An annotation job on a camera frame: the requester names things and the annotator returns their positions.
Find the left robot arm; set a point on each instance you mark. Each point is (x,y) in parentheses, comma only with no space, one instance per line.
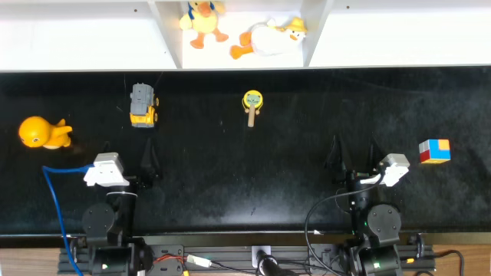
(111,222)

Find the white shelf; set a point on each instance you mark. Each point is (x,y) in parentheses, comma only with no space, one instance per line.
(76,42)

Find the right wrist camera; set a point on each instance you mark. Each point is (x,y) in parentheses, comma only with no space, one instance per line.
(393,166)

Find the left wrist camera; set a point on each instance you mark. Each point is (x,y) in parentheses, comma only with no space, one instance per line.
(106,170)

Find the grey and yellow toy truck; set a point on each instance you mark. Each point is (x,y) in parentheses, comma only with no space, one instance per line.
(142,103)

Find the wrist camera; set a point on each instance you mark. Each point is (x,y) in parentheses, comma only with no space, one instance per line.
(393,166)
(106,170)

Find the white plush duck yellow hat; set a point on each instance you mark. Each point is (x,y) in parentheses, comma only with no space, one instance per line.
(270,40)

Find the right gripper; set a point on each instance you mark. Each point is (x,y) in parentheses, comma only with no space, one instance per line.
(356,175)

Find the yellow rubber duck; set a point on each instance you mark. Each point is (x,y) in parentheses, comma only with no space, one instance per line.
(36,132)

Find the many-coloured puzzle cube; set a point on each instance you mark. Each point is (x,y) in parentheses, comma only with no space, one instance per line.
(434,151)

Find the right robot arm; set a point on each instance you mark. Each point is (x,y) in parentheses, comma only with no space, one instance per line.
(379,226)

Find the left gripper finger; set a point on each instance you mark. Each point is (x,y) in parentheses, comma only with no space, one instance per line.
(106,147)
(150,161)

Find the mounting rail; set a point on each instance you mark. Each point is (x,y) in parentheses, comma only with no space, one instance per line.
(230,260)

